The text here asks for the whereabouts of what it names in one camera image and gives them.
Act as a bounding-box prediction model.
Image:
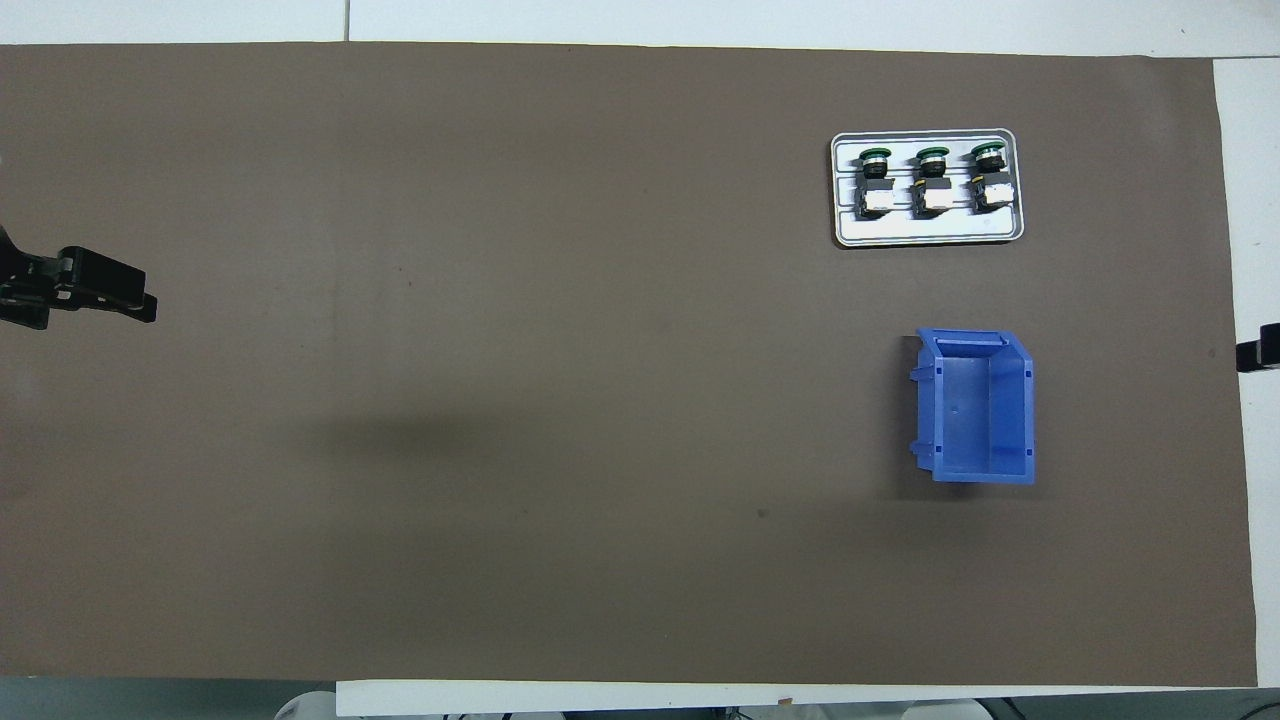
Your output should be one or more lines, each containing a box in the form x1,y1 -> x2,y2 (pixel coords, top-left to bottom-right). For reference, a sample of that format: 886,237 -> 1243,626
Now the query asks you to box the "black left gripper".
0,225 -> 159,331

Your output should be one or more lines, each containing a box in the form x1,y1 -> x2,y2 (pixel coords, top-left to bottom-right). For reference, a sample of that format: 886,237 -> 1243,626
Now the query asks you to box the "green push button switch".
857,146 -> 898,220
913,146 -> 954,218
968,142 -> 1011,212

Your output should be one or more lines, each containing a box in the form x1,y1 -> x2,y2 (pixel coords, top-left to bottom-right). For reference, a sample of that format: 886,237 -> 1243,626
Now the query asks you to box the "blue plastic storage bin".
908,327 -> 1037,486

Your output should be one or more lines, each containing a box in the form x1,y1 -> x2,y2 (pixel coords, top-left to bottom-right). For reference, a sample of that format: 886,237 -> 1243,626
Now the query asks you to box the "silver metal tray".
830,128 -> 1026,249

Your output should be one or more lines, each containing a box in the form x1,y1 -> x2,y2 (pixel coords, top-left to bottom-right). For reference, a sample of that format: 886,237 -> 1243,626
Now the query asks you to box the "brown paper table mat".
0,42 -> 1259,689

